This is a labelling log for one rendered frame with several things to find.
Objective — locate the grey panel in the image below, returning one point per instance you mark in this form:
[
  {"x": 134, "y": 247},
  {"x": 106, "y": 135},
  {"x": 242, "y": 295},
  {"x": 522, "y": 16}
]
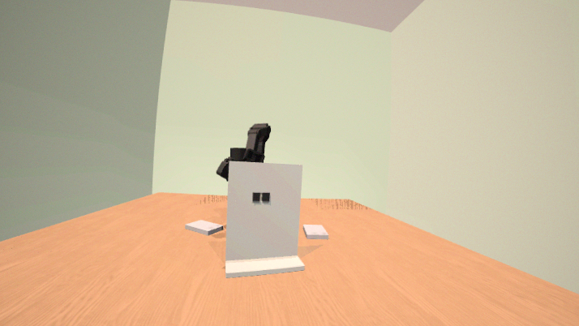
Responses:
[{"x": 263, "y": 213}]

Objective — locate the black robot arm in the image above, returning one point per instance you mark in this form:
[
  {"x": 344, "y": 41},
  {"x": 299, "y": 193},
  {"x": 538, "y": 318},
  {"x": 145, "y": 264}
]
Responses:
[{"x": 257, "y": 135}]

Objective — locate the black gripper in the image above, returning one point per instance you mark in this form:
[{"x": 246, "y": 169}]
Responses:
[{"x": 253, "y": 156}]

